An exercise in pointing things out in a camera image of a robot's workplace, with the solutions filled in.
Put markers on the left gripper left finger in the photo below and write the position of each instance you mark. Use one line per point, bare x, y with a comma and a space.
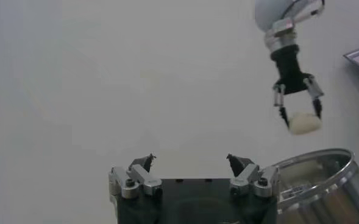
136, 185

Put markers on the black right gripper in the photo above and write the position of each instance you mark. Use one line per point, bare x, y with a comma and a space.
289, 73

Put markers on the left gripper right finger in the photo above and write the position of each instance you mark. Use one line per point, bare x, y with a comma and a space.
252, 182

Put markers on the white steamed baozi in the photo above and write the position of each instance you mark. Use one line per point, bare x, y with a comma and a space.
305, 123

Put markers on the stainless steel steamer basket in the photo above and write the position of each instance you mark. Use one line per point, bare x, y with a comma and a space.
334, 198

